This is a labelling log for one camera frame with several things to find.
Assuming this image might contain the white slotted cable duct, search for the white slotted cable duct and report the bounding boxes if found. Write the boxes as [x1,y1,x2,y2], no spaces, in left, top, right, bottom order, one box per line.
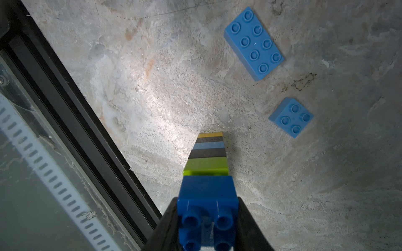
[1,95,121,251]

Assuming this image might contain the black lego brick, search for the black lego brick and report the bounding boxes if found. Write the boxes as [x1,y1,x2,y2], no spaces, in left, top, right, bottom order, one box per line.
[196,137,224,143]
[188,148,226,159]

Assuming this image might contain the yellow lego brick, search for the yellow lego brick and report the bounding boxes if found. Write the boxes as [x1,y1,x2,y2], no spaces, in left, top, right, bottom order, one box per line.
[198,132,223,138]

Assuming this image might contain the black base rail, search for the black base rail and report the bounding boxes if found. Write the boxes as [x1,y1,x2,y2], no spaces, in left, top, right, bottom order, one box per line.
[1,1,161,247]

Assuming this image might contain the green lego brick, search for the green lego brick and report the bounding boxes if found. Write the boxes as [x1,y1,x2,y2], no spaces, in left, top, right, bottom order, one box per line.
[183,157,229,176]

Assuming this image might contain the blue square lego brick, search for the blue square lego brick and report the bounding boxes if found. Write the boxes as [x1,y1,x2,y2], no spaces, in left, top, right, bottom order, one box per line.
[177,175,239,251]

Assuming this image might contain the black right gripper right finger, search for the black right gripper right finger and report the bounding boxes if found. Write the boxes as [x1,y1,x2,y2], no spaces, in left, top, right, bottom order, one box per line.
[235,197,274,251]

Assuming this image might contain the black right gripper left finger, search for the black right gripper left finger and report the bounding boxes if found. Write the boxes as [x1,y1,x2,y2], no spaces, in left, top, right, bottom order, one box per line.
[142,197,179,251]

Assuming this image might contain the small blue lego brick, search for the small blue lego brick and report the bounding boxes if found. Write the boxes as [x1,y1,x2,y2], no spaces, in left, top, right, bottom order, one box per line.
[269,97,314,138]

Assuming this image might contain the blue long lego brick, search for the blue long lego brick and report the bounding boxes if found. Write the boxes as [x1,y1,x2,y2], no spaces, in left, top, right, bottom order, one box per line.
[193,141,225,150]

